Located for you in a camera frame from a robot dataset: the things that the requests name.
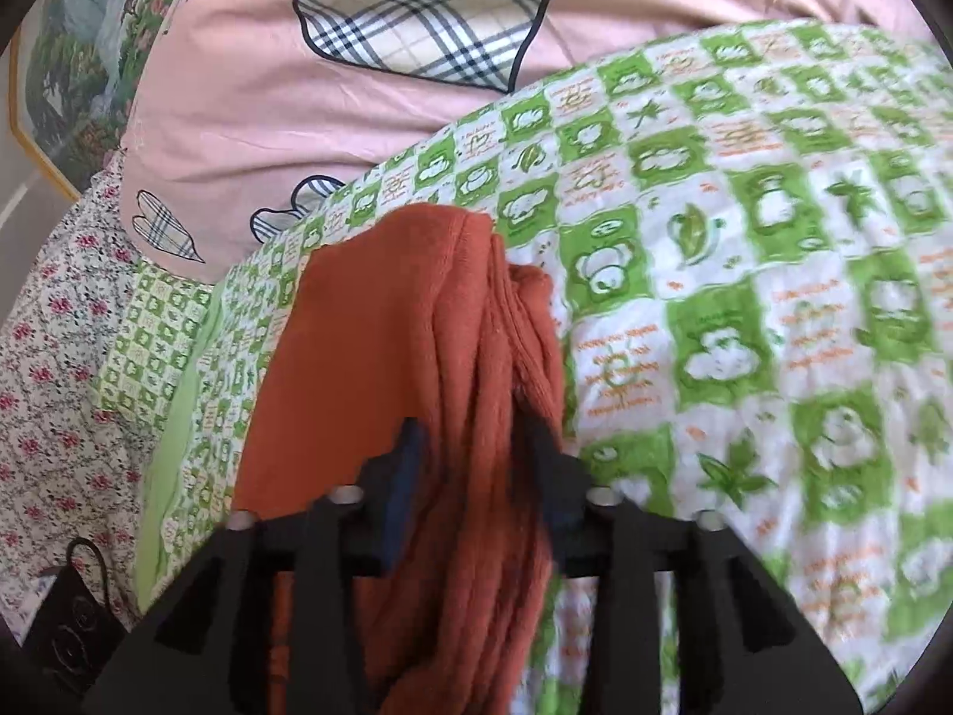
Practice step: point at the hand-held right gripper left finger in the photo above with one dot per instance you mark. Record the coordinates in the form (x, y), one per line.
(406, 491)

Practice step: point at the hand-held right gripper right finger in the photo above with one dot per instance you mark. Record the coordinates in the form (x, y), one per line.
(562, 499)

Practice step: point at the orange knit sweater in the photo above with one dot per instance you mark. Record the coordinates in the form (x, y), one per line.
(387, 357)

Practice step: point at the light green plain cloth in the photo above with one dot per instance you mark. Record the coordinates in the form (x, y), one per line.
(167, 477)

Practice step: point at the floral bed sheet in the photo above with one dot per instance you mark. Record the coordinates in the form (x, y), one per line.
(52, 387)

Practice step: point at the green checked pillow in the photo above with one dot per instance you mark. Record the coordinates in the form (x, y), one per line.
(149, 335)

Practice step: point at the green checked blanket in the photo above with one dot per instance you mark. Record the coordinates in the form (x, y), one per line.
(744, 238)

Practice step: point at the pink pillow with plaid hearts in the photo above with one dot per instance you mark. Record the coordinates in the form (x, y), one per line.
(298, 126)

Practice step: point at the landscape wall picture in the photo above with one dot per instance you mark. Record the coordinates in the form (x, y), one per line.
(82, 74)

